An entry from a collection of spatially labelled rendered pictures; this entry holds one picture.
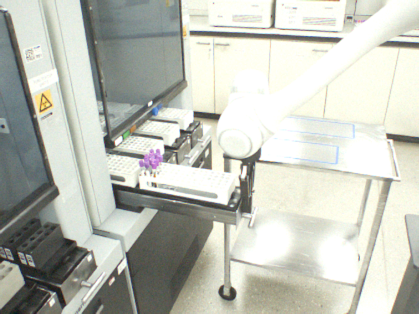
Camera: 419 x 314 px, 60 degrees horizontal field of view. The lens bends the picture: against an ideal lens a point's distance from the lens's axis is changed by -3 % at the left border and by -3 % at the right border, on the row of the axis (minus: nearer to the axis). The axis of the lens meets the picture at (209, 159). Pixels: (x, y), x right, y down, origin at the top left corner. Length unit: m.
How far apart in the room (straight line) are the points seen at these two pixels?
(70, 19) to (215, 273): 1.47
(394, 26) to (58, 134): 0.83
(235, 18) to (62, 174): 2.59
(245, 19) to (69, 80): 2.49
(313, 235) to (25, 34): 1.48
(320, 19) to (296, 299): 2.19
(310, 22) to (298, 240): 1.97
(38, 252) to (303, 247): 1.20
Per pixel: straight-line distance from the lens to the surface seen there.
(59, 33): 0.99
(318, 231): 1.91
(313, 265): 1.73
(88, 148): 1.10
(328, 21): 3.26
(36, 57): 0.93
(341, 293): 2.03
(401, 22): 0.93
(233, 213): 1.12
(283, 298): 1.96
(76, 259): 1.02
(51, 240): 1.03
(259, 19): 3.32
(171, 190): 1.21
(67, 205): 1.07
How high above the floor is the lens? 1.49
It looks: 30 degrees down
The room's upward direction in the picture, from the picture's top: 2 degrees counter-clockwise
